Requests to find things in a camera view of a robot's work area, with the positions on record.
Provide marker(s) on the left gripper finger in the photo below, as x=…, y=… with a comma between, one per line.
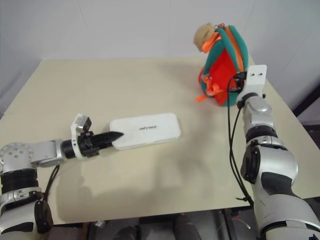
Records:
x=110, y=135
x=107, y=143

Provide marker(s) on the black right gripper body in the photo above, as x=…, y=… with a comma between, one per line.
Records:
x=240, y=75

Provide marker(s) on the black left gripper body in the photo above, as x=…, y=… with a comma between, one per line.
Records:
x=87, y=146

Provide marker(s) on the orange and teal backpack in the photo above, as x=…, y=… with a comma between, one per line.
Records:
x=225, y=65

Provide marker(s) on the white box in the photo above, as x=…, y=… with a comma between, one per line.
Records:
x=150, y=130

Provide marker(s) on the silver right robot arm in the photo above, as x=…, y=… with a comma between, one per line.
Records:
x=272, y=165

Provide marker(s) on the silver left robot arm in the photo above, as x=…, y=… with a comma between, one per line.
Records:
x=42, y=151

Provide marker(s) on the beige plush toy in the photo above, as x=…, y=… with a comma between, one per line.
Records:
x=202, y=35

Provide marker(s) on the black metal table leg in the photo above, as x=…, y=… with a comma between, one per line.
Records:
x=226, y=225

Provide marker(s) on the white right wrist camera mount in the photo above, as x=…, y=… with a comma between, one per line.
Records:
x=255, y=80

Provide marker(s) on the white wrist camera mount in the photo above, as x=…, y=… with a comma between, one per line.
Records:
x=255, y=80
x=77, y=123

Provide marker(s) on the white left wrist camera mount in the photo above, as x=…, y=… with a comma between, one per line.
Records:
x=77, y=123

